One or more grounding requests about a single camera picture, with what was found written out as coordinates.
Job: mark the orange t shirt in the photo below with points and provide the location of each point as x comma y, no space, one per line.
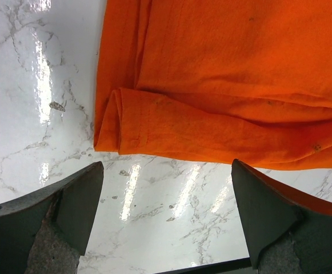
215,81

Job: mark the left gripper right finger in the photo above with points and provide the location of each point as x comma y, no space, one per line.
286,230

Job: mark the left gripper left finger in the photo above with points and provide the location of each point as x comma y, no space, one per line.
48,230

